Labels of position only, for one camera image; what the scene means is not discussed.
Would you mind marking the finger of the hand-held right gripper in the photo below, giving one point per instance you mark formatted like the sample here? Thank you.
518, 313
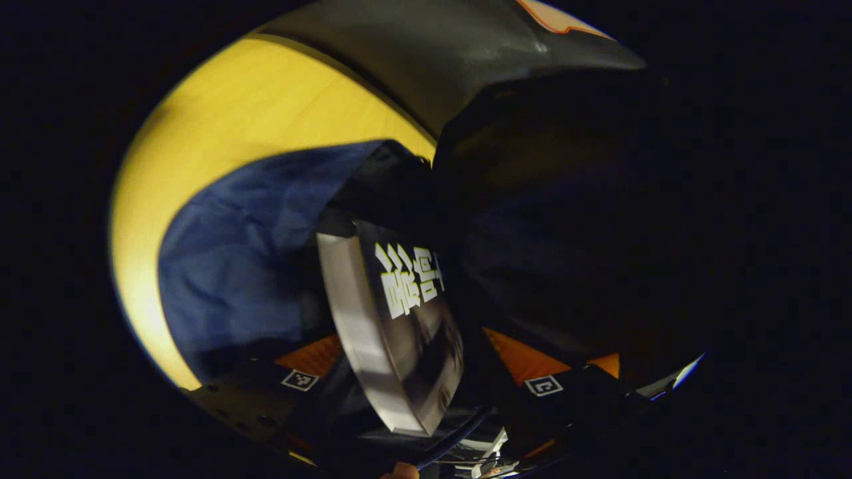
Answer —
604, 364

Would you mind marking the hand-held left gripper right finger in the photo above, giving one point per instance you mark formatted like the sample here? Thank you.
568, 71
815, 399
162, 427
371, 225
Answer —
572, 406

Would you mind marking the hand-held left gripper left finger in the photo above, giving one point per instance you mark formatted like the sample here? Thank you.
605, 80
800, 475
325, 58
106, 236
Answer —
253, 406

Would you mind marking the blue schoolbag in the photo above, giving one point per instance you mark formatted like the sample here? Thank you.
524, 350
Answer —
239, 266

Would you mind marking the dark cover book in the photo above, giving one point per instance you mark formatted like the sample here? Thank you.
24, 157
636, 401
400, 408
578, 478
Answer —
413, 319

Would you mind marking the black backdrop cloth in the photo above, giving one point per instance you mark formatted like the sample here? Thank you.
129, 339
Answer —
432, 53

